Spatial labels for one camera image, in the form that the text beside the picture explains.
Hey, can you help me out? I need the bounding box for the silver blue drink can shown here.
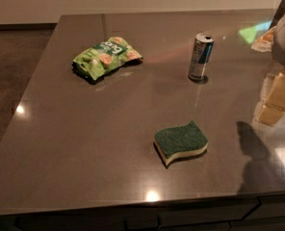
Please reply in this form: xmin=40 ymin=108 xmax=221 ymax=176
xmin=188 ymin=33 xmax=215 ymax=82

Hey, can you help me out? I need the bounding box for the green snack bag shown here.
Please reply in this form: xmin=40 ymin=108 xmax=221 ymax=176
xmin=73 ymin=37 xmax=143 ymax=81

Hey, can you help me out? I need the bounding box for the green and yellow sponge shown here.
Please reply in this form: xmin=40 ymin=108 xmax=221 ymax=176
xmin=154 ymin=121 xmax=208 ymax=167

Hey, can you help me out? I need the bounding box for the dark cabinet drawer front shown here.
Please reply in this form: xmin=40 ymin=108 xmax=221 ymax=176
xmin=0 ymin=194 xmax=285 ymax=231

